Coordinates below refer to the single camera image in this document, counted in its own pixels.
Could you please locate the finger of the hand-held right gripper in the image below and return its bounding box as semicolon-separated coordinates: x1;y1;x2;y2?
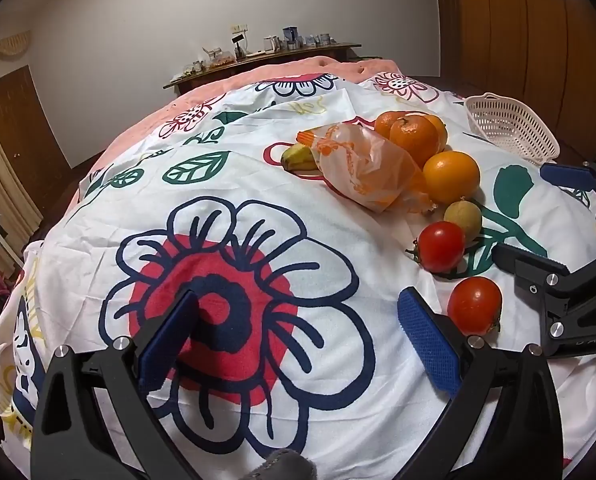
493;240;596;311
540;152;596;211

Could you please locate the wooden door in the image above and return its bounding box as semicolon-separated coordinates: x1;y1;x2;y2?
0;65;71;221

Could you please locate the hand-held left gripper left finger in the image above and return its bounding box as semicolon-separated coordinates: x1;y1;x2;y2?
30;290;199;480

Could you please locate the pink blanket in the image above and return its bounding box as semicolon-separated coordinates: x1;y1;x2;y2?
68;55;403;211

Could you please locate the mandarin orange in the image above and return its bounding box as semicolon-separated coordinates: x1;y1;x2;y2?
375;111;409;139
389;116;439;168
423;114;449;153

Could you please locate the orange printed plastic bag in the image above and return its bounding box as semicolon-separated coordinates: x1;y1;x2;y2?
298;122;436;216

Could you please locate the floral printed quilt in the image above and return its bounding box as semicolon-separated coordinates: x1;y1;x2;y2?
0;72;596;480

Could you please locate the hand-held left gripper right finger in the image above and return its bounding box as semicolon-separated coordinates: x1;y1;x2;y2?
398;287;566;480

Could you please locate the large smooth orange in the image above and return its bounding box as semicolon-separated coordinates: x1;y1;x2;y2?
423;151;481;204

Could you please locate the yellow banana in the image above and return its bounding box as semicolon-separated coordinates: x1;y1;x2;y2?
280;142;325;172

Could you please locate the white plastic basket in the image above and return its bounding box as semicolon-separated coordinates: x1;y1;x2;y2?
464;94;562;166

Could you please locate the wooden wardrobe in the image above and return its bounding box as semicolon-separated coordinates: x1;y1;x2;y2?
448;0;596;161

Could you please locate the small yellow-green fruit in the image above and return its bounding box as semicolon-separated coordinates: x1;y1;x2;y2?
444;200;483;244

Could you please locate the wooden sideboard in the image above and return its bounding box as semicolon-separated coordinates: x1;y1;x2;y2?
163;42;363;97

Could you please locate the red tomato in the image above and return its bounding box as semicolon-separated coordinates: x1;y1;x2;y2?
405;221;466;274
447;276;503;337

